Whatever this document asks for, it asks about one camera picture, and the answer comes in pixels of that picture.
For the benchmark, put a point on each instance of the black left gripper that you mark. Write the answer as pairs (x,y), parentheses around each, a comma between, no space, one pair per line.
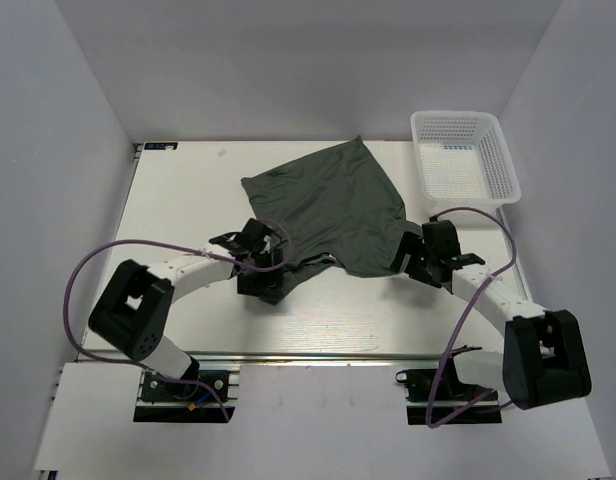
(271,281)

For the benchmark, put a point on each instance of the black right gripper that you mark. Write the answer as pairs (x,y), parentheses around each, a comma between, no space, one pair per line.
(413,244)

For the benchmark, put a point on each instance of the dark green t-shirt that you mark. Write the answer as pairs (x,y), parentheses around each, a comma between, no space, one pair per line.
(339,208)

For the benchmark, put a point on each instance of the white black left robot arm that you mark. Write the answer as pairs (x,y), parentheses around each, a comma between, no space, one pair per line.
(132,312)

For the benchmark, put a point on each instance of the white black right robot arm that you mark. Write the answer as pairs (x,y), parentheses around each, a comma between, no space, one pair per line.
(543,360)

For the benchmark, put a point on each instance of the white perforated plastic basket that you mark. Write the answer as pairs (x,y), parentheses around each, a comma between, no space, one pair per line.
(463,159)

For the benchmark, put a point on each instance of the dark label sticker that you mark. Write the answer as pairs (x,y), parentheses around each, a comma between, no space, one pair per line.
(160,146)

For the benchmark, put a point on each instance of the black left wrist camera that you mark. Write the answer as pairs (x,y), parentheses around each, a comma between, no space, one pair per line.
(232,241)

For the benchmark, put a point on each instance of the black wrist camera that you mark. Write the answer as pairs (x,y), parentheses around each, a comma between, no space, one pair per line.
(463,260)
(232,241)

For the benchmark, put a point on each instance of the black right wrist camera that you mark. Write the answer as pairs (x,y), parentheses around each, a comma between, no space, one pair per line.
(463,260)

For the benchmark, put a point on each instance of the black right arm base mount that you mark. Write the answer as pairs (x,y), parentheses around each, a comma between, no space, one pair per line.
(451,396)

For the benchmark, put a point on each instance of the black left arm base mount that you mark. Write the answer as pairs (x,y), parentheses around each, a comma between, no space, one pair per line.
(169,403)

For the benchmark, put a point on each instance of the aluminium table edge rail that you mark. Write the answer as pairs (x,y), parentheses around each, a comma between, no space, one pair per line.
(208,356)

